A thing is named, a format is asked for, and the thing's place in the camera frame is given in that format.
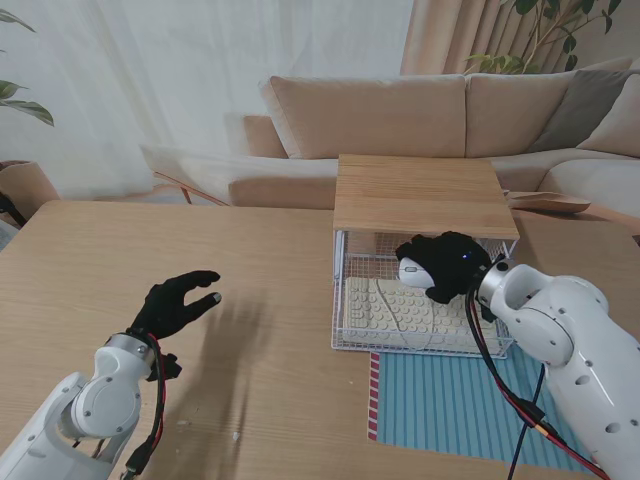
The tall green leafy plant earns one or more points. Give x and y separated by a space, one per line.
545 35

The beige plant pot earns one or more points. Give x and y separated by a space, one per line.
27 182

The beige curtain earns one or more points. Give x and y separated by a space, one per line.
450 35

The white computer mouse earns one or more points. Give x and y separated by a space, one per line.
412 272

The wooden dish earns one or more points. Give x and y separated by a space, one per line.
550 202

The blue striped mouse pad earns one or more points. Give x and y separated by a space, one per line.
440 405

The white sheer curtain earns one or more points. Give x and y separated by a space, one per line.
175 90

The green plant in beige pot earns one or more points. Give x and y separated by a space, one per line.
30 107

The gray cushion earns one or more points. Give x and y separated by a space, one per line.
580 110

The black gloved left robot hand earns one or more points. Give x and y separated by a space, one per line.
165 310

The beige sofa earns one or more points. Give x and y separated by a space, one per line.
375 120

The cream keyboard with round keys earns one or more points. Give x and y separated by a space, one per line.
390 310

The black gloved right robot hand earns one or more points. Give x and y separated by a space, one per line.
450 260

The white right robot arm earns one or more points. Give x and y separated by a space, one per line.
575 350

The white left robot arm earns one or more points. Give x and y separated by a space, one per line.
90 405

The black tripod stand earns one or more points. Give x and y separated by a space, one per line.
10 210

